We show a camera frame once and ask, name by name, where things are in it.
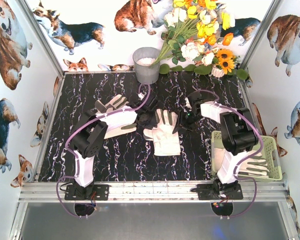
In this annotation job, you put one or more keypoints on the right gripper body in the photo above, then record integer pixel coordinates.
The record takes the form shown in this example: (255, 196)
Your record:
(184, 122)

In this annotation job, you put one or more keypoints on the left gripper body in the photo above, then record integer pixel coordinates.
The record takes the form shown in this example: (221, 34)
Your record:
(150, 114)

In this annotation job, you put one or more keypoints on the work glove with grey band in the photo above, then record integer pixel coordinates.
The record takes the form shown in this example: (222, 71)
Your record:
(255, 166)

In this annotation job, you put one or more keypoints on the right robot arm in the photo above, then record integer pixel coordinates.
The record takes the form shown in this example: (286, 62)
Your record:
(238, 134)

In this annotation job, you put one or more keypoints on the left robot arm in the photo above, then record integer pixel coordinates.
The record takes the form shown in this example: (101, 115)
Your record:
(115, 118)

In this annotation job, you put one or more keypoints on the green storage basket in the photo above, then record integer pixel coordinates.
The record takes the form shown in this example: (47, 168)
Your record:
(269, 153)

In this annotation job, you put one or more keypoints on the small white flower pot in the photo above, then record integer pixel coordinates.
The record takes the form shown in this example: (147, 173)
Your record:
(216, 72)

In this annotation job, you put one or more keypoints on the grey metal bucket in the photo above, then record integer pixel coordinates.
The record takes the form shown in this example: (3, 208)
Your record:
(145, 65)

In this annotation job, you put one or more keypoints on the artificial flower bouquet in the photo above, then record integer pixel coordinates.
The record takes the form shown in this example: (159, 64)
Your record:
(197, 35)

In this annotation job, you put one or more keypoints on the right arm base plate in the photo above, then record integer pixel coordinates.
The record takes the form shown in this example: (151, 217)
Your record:
(208, 192)

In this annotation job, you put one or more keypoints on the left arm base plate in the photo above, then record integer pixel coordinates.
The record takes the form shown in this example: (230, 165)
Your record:
(99, 192)

